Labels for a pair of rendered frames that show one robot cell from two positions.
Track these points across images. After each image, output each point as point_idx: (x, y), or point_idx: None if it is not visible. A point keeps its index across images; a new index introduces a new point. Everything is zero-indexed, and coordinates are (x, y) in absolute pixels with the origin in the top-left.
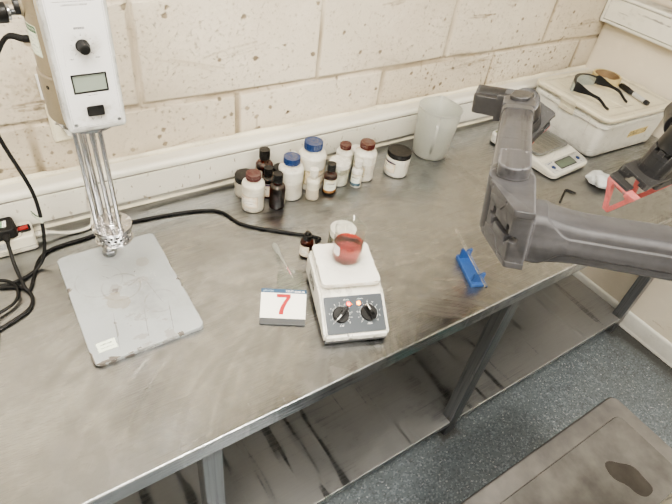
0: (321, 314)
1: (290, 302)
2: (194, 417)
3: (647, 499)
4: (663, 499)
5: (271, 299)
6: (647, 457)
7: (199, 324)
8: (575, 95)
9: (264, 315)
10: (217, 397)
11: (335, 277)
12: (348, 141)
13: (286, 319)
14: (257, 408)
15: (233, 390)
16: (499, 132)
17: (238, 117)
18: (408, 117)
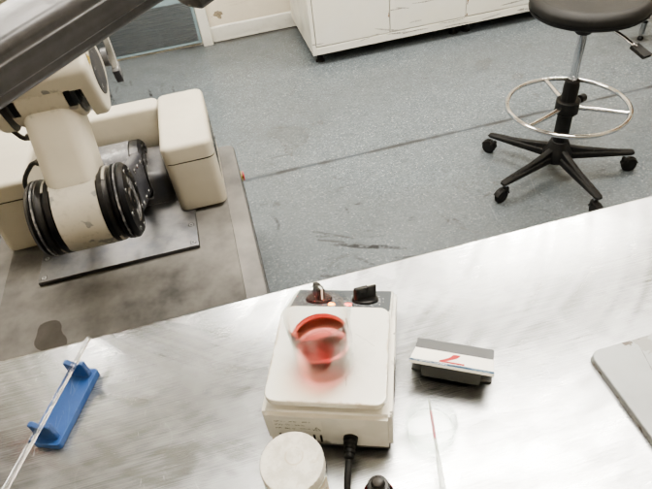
0: (395, 306)
1: (440, 357)
2: (574, 244)
3: (57, 317)
4: (42, 315)
5: (473, 365)
6: (8, 350)
7: (598, 353)
8: None
9: (485, 359)
10: (549, 260)
11: (361, 320)
12: None
13: (447, 350)
14: (497, 244)
15: (529, 265)
16: (28, 30)
17: None
18: None
